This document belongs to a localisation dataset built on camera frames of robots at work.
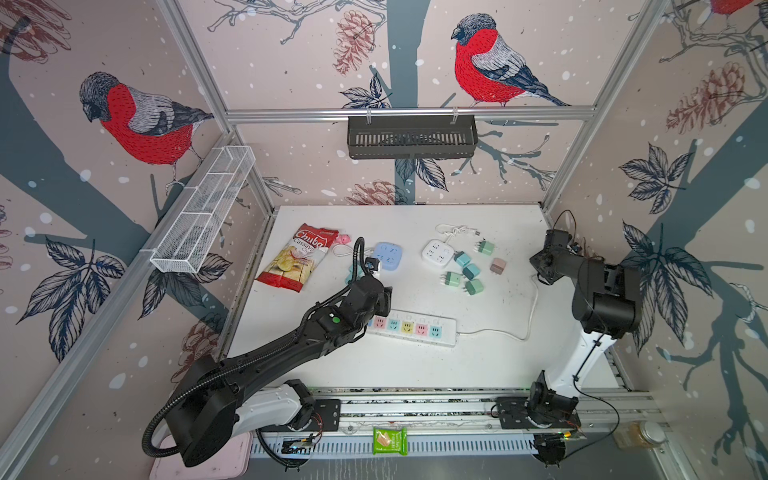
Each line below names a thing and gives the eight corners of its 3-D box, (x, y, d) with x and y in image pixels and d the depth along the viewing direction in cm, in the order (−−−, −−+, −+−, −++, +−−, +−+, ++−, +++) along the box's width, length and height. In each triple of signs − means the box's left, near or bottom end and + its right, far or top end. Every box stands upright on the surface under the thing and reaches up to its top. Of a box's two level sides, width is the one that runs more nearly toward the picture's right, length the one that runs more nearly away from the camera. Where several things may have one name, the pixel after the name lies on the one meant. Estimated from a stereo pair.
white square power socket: (417, 253, 107) (417, 249, 106) (431, 238, 112) (432, 235, 110) (442, 269, 103) (443, 266, 101) (456, 253, 107) (457, 250, 106)
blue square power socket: (373, 270, 103) (372, 266, 101) (374, 246, 110) (374, 242, 108) (401, 270, 103) (401, 266, 101) (401, 246, 110) (401, 242, 108)
